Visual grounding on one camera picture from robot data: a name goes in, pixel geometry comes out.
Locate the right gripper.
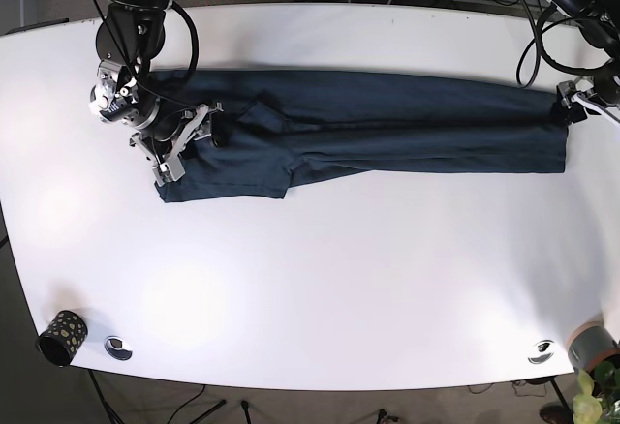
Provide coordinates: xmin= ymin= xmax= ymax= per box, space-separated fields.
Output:
xmin=129 ymin=103 xmax=232 ymax=187

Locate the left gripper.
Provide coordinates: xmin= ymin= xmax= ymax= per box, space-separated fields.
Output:
xmin=556 ymin=77 xmax=619 ymax=123

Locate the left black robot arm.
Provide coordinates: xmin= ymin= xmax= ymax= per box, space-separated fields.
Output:
xmin=526 ymin=0 xmax=619 ymax=126

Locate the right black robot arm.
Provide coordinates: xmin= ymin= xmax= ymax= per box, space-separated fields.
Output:
xmin=89 ymin=0 xmax=222 ymax=186

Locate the left silver table grommet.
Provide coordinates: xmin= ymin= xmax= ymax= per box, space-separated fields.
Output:
xmin=104 ymin=336 xmax=133 ymax=361

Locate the silver table grommet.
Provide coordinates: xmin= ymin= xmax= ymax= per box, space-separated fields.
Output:
xmin=104 ymin=336 xmax=133 ymax=361
xmin=527 ymin=339 xmax=556 ymax=365

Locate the grey flower pot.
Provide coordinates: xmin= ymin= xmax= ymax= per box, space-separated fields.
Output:
xmin=567 ymin=322 xmax=619 ymax=373

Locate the right silver table grommet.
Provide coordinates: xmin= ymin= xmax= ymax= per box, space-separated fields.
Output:
xmin=527 ymin=339 xmax=556 ymax=365

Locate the black gold-dotted cup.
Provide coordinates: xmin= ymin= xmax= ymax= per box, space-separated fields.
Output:
xmin=36 ymin=310 xmax=88 ymax=368

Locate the green potted plant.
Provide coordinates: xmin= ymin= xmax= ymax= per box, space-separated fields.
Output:
xmin=573 ymin=360 xmax=619 ymax=424

